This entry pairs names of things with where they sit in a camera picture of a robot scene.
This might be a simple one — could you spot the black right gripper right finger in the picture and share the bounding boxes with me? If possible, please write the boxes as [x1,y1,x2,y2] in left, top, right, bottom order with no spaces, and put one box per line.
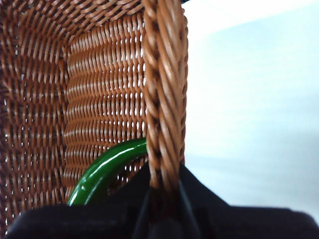
[178,163,319,239]

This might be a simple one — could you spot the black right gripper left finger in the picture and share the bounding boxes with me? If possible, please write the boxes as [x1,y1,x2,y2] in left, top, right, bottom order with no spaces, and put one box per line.
[7,161,152,239]

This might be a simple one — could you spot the brown wicker basket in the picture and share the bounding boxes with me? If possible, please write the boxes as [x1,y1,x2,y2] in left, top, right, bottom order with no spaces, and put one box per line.
[0,0,189,225]

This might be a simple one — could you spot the green toy cucumber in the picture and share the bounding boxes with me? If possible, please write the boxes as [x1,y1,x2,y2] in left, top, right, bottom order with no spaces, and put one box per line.
[67,138,148,206]

